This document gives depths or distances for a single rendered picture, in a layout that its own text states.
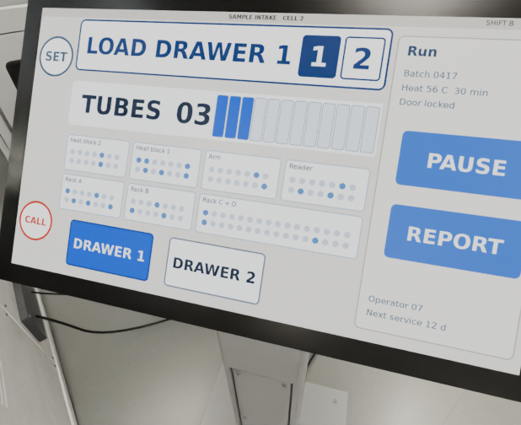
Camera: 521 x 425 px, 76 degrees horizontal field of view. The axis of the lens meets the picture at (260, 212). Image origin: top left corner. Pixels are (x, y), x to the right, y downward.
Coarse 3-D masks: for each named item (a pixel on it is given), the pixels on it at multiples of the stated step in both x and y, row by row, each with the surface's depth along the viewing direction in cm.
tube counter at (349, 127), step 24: (192, 96) 31; (216, 96) 30; (240, 96) 30; (264, 96) 29; (192, 120) 31; (216, 120) 30; (240, 120) 30; (264, 120) 29; (288, 120) 29; (312, 120) 28; (336, 120) 28; (360, 120) 28; (264, 144) 29; (288, 144) 29; (312, 144) 28; (336, 144) 28; (360, 144) 28
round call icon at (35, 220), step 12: (24, 204) 35; (36, 204) 34; (48, 204) 34; (24, 216) 35; (36, 216) 34; (48, 216) 34; (24, 228) 35; (36, 228) 34; (48, 228) 34; (36, 240) 34; (48, 240) 34
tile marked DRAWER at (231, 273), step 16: (176, 240) 31; (192, 240) 31; (176, 256) 31; (192, 256) 31; (208, 256) 30; (224, 256) 30; (240, 256) 30; (256, 256) 29; (176, 272) 31; (192, 272) 31; (208, 272) 30; (224, 272) 30; (240, 272) 30; (256, 272) 29; (176, 288) 31; (192, 288) 31; (208, 288) 30; (224, 288) 30; (240, 288) 30; (256, 288) 29; (256, 304) 29
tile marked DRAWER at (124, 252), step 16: (80, 224) 33; (96, 224) 33; (80, 240) 33; (96, 240) 33; (112, 240) 33; (128, 240) 32; (144, 240) 32; (80, 256) 33; (96, 256) 33; (112, 256) 33; (128, 256) 32; (144, 256) 32; (112, 272) 33; (128, 272) 32; (144, 272) 32
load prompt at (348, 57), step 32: (96, 32) 33; (128, 32) 32; (160, 32) 31; (192, 32) 31; (224, 32) 30; (256, 32) 29; (288, 32) 29; (320, 32) 28; (352, 32) 28; (384, 32) 27; (96, 64) 33; (128, 64) 32; (160, 64) 31; (192, 64) 31; (224, 64) 30; (256, 64) 29; (288, 64) 29; (320, 64) 28; (352, 64) 28; (384, 64) 27
